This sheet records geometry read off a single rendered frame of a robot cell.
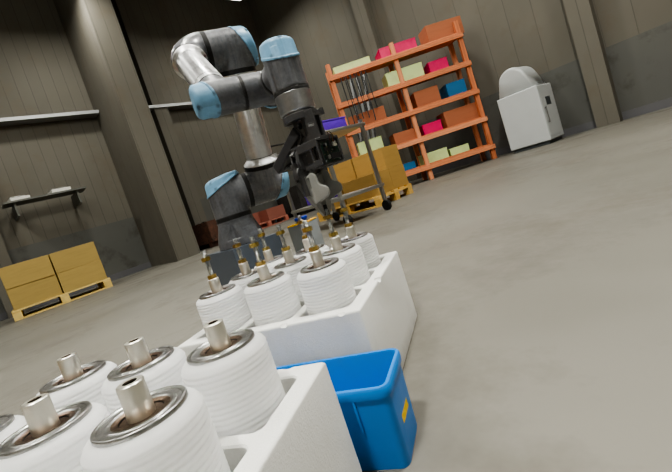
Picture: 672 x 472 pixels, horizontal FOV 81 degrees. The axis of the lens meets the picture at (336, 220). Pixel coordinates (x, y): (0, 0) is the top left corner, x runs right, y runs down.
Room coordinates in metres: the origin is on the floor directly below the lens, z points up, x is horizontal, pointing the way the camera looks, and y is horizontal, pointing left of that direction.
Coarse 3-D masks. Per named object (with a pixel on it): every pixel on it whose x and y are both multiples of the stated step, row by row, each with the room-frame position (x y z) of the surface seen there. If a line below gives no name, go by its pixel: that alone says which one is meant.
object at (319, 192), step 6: (312, 174) 0.81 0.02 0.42; (306, 180) 0.81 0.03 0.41; (312, 180) 0.81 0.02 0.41; (312, 186) 0.81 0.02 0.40; (318, 186) 0.80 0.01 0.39; (324, 186) 0.79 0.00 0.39; (312, 192) 0.82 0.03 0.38; (318, 192) 0.81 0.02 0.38; (324, 192) 0.80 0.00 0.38; (312, 198) 0.81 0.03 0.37; (318, 198) 0.81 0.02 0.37; (324, 198) 0.80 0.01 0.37; (312, 204) 0.82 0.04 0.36; (318, 204) 0.82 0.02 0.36; (318, 210) 0.82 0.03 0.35; (324, 210) 0.83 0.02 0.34
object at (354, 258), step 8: (352, 248) 0.81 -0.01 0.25; (360, 248) 0.82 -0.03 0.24; (328, 256) 0.80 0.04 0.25; (336, 256) 0.79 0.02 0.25; (344, 256) 0.79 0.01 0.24; (352, 256) 0.80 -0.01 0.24; (360, 256) 0.81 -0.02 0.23; (352, 264) 0.79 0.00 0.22; (360, 264) 0.80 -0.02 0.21; (352, 272) 0.79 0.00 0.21; (360, 272) 0.80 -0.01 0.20; (368, 272) 0.83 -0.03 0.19; (352, 280) 0.79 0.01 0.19; (360, 280) 0.80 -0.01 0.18
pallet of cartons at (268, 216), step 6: (282, 204) 9.52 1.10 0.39; (264, 210) 9.24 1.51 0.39; (270, 210) 9.27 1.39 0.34; (276, 210) 9.37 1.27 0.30; (282, 210) 9.48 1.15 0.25; (258, 216) 9.48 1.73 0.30; (264, 216) 9.31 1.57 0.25; (270, 216) 9.23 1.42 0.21; (276, 216) 9.34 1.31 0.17; (282, 216) 9.44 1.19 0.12; (258, 222) 9.44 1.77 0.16; (264, 222) 9.10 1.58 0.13; (270, 222) 9.20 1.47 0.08; (276, 222) 9.67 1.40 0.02
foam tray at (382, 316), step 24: (384, 264) 0.88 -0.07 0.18; (360, 288) 0.76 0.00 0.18; (384, 288) 0.79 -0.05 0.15; (408, 288) 0.99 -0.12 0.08; (336, 312) 0.65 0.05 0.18; (360, 312) 0.63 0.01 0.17; (384, 312) 0.74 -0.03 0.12; (408, 312) 0.92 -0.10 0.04; (192, 336) 0.80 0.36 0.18; (288, 336) 0.68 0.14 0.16; (312, 336) 0.66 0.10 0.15; (336, 336) 0.65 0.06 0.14; (360, 336) 0.63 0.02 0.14; (384, 336) 0.70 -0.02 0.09; (408, 336) 0.85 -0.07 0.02; (288, 360) 0.68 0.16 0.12; (312, 360) 0.67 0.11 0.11
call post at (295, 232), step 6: (312, 222) 1.16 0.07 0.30; (288, 228) 1.15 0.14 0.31; (294, 228) 1.15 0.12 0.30; (300, 228) 1.14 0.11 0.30; (318, 228) 1.18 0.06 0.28; (294, 234) 1.15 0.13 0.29; (300, 234) 1.14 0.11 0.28; (312, 234) 1.13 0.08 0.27; (318, 234) 1.17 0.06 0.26; (294, 240) 1.15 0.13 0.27; (300, 240) 1.14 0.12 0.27; (318, 240) 1.16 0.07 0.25; (294, 246) 1.15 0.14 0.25; (300, 246) 1.15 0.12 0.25
